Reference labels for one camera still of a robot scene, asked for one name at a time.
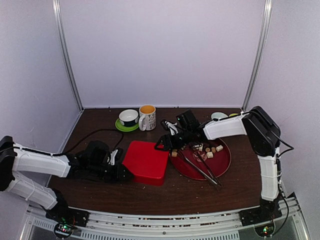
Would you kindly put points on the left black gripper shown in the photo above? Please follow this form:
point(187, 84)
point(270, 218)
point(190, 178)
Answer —
point(119, 172)

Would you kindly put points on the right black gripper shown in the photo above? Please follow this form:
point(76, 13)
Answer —
point(166, 139)

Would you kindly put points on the red chocolate box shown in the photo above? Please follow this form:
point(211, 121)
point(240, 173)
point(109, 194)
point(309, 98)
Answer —
point(150, 180)

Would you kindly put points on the red box lid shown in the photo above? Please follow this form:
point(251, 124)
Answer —
point(144, 161)

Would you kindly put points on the round red tray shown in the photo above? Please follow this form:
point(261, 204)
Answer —
point(206, 158)

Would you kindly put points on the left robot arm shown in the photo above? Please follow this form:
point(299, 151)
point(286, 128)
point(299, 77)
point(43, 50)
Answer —
point(97, 161)

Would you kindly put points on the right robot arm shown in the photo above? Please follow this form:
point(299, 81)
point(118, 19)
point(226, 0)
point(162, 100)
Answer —
point(263, 135)

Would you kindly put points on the tan square chocolate lower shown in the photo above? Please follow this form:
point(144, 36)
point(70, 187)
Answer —
point(174, 153)

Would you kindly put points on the white chocolate right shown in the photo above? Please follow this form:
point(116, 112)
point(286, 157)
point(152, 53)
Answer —
point(219, 148)

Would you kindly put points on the white patterned mug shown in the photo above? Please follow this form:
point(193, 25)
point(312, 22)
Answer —
point(147, 118)

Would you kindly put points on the white and dark cup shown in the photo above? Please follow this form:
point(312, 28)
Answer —
point(128, 117)

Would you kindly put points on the green saucer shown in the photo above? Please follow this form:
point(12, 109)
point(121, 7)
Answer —
point(125, 129)

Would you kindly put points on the light blue bowl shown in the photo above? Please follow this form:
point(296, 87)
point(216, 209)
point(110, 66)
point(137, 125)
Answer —
point(218, 115)

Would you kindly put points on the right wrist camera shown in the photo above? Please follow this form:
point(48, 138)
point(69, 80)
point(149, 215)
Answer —
point(170, 127)

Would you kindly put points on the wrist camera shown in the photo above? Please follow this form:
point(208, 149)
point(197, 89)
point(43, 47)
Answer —
point(170, 127)
point(115, 156)

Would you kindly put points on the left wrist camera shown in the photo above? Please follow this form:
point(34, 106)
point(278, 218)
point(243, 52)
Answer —
point(115, 156)

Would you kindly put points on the metal base rail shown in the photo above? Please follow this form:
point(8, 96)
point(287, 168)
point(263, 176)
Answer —
point(210, 226)

